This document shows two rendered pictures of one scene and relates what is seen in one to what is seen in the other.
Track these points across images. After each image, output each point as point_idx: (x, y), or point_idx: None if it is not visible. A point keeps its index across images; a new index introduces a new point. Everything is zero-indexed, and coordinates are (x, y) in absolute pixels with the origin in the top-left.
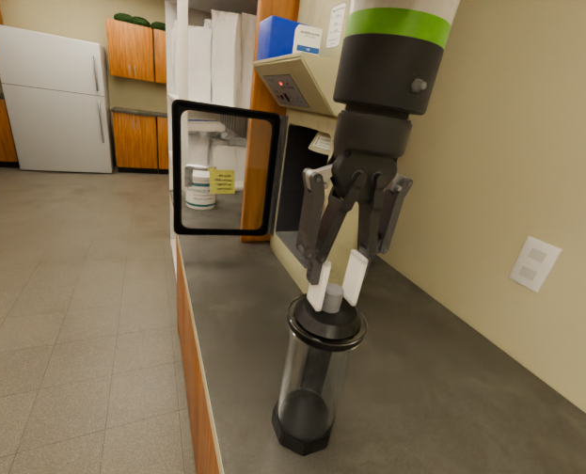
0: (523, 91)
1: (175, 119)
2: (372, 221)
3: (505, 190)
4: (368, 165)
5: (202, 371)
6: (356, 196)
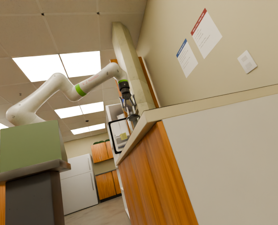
0: (171, 85)
1: (109, 125)
2: (130, 100)
3: (180, 100)
4: (126, 94)
5: (121, 154)
6: (126, 97)
